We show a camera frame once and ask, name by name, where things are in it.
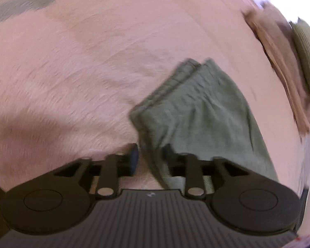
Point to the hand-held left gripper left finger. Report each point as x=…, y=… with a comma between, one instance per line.
x=134, y=158

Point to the green pants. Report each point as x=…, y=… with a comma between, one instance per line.
x=204, y=113

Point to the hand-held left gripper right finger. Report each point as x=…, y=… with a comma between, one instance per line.
x=192, y=166

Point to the brown cloth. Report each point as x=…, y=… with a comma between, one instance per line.
x=276, y=44

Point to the grey and pink blanket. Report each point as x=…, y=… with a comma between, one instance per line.
x=80, y=69

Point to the olive green cloth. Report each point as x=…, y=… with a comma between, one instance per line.
x=308, y=49

